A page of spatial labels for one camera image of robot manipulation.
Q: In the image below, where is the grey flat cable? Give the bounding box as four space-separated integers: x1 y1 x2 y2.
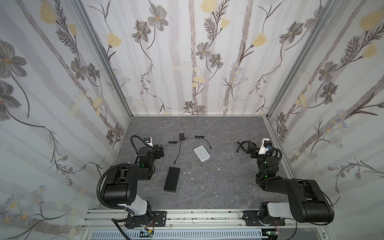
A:
194 158 259 184

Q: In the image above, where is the white slotted cable duct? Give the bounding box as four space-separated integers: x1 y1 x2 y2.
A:
89 229 268 240

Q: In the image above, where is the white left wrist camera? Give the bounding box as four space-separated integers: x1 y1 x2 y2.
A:
144 137 154 147

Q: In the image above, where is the black network switch box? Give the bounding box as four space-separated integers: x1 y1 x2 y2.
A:
164 167 181 193

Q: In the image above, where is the white rectangular device box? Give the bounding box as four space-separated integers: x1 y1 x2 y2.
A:
194 146 211 162

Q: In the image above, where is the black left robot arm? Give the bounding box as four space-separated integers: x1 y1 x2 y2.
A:
96 135 165 229

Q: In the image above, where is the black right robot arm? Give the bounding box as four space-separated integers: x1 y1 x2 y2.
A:
251 148 335 226

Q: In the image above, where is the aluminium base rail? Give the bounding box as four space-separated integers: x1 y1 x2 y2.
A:
81 209 335 240

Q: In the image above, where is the black power adapter with cable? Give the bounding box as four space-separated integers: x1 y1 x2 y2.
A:
168 141 181 165

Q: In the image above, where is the coiled black cable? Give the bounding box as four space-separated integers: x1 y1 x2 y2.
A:
235 140 256 155

